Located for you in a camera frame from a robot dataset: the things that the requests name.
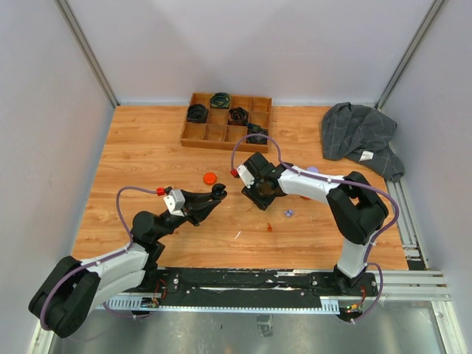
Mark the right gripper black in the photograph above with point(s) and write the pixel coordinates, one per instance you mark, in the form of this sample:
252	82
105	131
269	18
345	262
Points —
262	203

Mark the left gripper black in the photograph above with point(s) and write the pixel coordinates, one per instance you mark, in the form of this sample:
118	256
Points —
198	206

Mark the black earbud charging case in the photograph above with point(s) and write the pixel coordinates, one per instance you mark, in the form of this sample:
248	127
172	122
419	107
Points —
219	191

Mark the orange earbud charging case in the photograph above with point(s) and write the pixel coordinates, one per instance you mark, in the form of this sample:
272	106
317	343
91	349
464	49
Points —
210	178

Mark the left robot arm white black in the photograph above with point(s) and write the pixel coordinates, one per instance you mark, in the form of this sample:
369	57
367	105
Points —
74	288

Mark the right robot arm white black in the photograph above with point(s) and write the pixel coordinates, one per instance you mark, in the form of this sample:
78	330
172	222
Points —
356	208

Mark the lilac earbud charging case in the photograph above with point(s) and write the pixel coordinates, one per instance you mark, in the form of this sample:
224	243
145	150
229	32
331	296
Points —
313	169

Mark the lilac earbud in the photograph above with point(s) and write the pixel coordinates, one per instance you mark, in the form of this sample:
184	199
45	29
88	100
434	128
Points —
288	212

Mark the rolled dark belt centre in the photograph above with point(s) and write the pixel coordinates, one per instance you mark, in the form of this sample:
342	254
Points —
238	116

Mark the rolled dark belt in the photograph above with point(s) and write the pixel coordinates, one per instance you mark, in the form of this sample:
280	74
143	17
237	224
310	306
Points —
197	113
238	116

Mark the wooden compartment tray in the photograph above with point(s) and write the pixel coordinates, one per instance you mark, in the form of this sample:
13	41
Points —
217	134

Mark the rolled dark belt left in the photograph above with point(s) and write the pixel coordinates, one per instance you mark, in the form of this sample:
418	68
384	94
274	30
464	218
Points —
197	113

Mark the rolled green belt top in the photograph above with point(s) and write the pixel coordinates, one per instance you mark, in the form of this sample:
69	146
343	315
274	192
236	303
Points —
220	100

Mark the grey checked cloth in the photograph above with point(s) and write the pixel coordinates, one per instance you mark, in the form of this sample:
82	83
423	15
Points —
361	134

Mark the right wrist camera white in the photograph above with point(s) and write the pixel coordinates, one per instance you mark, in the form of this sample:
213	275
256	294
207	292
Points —
245	175

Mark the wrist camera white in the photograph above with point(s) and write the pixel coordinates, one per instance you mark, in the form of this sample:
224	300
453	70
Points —
245	175
175	202

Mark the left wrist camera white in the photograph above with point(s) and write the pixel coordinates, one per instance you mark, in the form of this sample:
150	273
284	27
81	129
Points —
175	202

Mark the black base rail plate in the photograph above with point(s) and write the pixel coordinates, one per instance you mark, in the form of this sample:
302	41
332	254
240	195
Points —
247	289

